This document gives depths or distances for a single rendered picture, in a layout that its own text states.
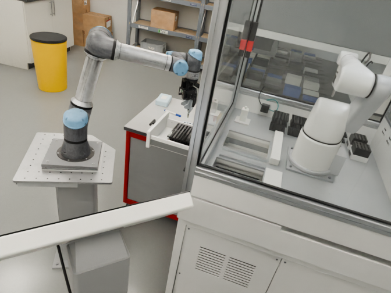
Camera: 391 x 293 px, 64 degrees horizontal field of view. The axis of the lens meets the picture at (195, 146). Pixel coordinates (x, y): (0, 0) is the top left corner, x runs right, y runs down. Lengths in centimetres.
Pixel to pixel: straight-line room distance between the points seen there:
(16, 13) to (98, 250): 426
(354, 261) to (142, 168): 141
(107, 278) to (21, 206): 175
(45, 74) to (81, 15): 213
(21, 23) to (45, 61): 87
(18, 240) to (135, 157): 146
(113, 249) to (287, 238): 69
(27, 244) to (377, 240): 112
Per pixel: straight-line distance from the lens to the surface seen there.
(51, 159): 175
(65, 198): 188
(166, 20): 558
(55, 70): 427
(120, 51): 154
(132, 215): 86
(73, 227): 83
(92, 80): 172
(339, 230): 131
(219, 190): 125
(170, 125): 195
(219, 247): 147
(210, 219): 135
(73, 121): 165
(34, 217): 259
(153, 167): 217
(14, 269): 231
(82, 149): 173
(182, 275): 170
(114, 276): 102
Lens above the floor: 179
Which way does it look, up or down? 32 degrees down
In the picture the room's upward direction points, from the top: 11 degrees clockwise
